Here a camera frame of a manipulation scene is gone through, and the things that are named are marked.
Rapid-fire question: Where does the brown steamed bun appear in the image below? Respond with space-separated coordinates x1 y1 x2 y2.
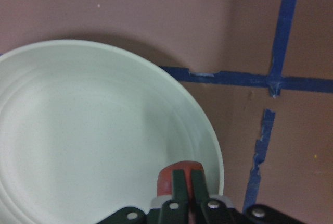
157 161 204 224

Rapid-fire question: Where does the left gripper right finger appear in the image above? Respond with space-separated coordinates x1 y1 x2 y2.
191 170 301 223

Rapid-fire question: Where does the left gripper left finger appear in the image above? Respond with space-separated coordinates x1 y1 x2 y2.
100 170 189 223

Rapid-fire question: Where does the light green plate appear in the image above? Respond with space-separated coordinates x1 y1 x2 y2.
1 40 224 223

